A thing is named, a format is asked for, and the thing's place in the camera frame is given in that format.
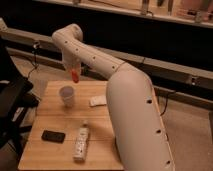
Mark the black office chair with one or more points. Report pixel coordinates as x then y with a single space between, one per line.
15 100

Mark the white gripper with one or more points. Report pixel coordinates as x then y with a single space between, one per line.
71 62

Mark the white plastic bottle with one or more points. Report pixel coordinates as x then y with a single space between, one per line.
81 143

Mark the black smartphone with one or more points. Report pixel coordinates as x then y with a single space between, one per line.
57 137

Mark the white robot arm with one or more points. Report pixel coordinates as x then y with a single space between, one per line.
140 134

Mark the white folded napkin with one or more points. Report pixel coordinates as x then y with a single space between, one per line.
97 101

